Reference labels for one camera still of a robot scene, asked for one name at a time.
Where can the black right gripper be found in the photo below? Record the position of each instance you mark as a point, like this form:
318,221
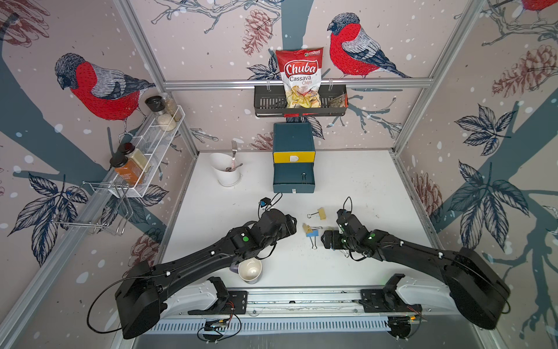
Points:
333,235

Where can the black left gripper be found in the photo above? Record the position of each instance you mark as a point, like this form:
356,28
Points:
289,227

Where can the teal drawer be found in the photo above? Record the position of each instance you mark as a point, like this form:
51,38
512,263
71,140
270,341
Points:
287,178

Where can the yellow top drawer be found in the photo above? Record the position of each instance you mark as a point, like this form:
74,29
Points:
292,157

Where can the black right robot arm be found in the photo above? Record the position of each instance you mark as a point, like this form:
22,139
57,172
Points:
479,293

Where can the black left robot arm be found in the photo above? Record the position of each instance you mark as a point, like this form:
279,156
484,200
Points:
142,295

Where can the yellow binder clip far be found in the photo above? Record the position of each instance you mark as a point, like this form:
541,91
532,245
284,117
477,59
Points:
321,213

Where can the teal mini drawer cabinet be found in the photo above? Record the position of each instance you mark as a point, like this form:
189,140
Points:
293,137

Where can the white and purple mug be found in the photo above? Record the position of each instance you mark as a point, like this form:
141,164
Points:
248,270

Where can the white utensil cup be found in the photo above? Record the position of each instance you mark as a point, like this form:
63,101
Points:
222,165

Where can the metal fork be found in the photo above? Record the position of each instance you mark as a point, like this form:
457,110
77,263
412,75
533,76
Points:
233,155

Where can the orange spice jar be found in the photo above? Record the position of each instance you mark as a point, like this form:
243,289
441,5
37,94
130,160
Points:
127,169

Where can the beige spice jar black lid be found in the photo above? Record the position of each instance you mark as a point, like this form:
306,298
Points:
133,153

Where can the clear spice jar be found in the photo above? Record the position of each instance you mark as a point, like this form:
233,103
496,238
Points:
171,106

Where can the red cassava chips bag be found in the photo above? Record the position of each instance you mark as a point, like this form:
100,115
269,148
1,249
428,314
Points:
300,72

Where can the white spice jar black lid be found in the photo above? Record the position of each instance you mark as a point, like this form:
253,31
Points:
163,118

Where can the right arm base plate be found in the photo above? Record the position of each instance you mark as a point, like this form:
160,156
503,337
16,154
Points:
385,299

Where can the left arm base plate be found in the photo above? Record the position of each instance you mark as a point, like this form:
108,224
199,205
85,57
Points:
222,301

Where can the small electronics board with wires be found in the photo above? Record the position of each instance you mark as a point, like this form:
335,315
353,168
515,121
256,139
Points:
215,331

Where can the black wire wall basket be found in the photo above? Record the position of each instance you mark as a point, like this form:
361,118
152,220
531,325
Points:
272,102

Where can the white wire spice rack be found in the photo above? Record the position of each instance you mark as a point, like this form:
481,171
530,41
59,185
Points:
153,142

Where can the metal wire rack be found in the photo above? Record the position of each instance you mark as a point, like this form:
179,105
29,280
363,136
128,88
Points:
107,209

